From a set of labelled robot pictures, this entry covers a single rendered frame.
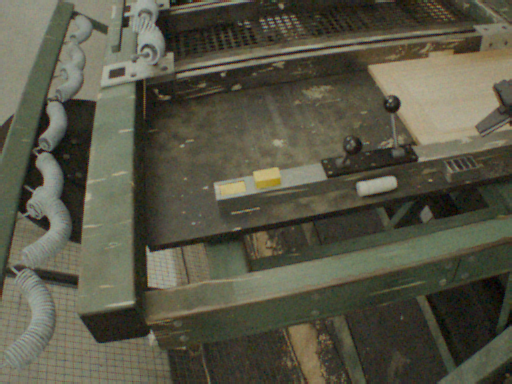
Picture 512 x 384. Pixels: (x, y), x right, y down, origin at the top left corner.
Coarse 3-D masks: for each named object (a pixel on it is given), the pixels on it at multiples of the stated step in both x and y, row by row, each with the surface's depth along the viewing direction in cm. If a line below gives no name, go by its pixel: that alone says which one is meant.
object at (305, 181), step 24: (432, 144) 103; (456, 144) 102; (480, 144) 101; (504, 144) 101; (312, 168) 101; (384, 168) 99; (408, 168) 100; (432, 168) 101; (216, 192) 98; (264, 192) 98; (288, 192) 99; (312, 192) 100
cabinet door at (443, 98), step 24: (504, 48) 134; (384, 72) 128; (408, 72) 127; (432, 72) 127; (456, 72) 126; (480, 72) 126; (504, 72) 125; (408, 96) 119; (432, 96) 119; (456, 96) 119; (480, 96) 118; (408, 120) 113; (432, 120) 112; (456, 120) 112; (480, 120) 111
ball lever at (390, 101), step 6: (390, 96) 96; (396, 96) 96; (384, 102) 97; (390, 102) 96; (396, 102) 96; (384, 108) 97; (390, 108) 96; (396, 108) 96; (390, 114) 98; (396, 126) 98; (396, 132) 99; (396, 138) 99; (396, 144) 99; (396, 150) 99; (402, 150) 99; (396, 156) 99; (402, 156) 99
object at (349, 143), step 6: (348, 138) 88; (354, 138) 88; (360, 138) 89; (342, 144) 89; (348, 144) 88; (354, 144) 87; (360, 144) 88; (348, 150) 88; (354, 150) 88; (360, 150) 88; (348, 156) 94; (336, 162) 99; (342, 162) 98; (348, 162) 98
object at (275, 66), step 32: (160, 32) 118; (416, 32) 132; (448, 32) 132; (480, 32) 131; (128, 64) 125; (160, 64) 123; (192, 64) 129; (224, 64) 128; (256, 64) 126; (288, 64) 127; (320, 64) 129; (352, 64) 130; (160, 96) 127; (192, 96) 129
